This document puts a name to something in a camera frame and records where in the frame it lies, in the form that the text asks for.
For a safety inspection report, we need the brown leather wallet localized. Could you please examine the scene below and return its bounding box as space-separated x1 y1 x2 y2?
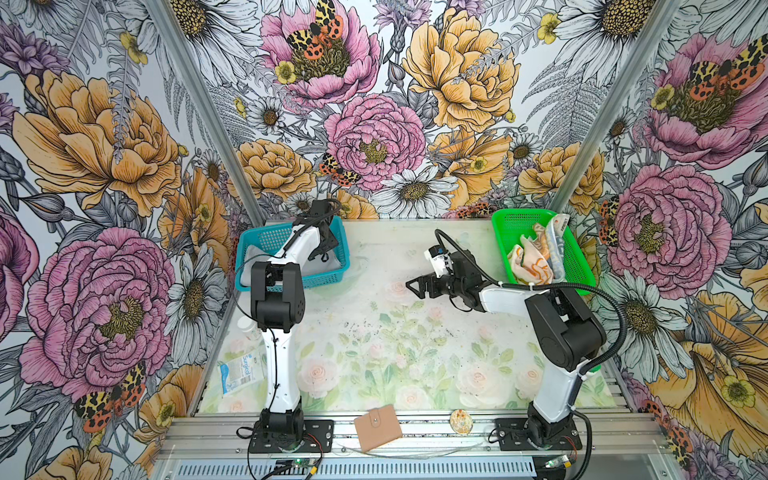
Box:
354 404 403 452

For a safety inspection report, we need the striped grey patterned towel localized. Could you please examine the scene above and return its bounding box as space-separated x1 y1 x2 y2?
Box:
544 214 570 283

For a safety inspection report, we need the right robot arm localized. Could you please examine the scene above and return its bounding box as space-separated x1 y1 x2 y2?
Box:
404 246 607 449

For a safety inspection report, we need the teal plastic basket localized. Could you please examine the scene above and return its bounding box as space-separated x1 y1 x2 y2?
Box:
234 215 352 293

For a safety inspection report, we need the right black corrugated cable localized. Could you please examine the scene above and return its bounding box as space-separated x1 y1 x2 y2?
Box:
434 229 628 376

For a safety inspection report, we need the blue white plastic packet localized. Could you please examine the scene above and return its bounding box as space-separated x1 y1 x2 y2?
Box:
219 352 264 396

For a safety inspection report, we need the aluminium front rail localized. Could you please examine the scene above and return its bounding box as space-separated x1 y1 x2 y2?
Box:
151 409 684 479

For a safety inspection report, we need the green plastic basket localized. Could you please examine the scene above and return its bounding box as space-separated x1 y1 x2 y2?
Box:
491 209 596 287

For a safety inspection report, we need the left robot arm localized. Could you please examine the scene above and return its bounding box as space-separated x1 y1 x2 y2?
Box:
250 199 340 448

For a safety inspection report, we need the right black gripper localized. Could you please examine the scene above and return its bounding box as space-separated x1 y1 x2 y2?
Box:
405 272 465 299

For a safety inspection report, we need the orange patterned white towel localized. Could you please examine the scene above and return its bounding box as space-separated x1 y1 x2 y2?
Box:
507 223 553 285

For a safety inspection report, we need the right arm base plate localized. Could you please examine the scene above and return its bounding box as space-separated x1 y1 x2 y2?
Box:
494 416 582 451

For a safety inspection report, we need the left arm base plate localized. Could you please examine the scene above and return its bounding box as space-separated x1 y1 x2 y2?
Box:
246 419 335 454

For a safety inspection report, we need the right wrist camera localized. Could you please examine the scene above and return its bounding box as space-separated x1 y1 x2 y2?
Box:
424 245 453 278

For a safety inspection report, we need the small white bottle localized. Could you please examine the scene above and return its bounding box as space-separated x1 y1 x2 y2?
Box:
237 316 256 332

